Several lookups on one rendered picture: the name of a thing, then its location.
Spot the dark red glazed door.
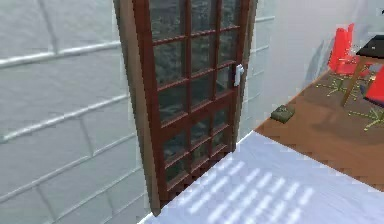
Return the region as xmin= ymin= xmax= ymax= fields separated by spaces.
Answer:
xmin=113 ymin=0 xmax=258 ymax=217

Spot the dark green flat block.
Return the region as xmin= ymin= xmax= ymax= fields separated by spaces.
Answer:
xmin=270 ymin=104 xmax=296 ymax=124

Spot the red chair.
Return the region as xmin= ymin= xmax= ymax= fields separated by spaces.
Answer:
xmin=315 ymin=23 xmax=371 ymax=98
xmin=348 ymin=65 xmax=384 ymax=132

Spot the black top wooden table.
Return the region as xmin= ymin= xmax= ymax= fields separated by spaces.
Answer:
xmin=340 ymin=34 xmax=384 ymax=108

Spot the white door handle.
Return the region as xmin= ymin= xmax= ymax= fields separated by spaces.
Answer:
xmin=233 ymin=63 xmax=245 ymax=88

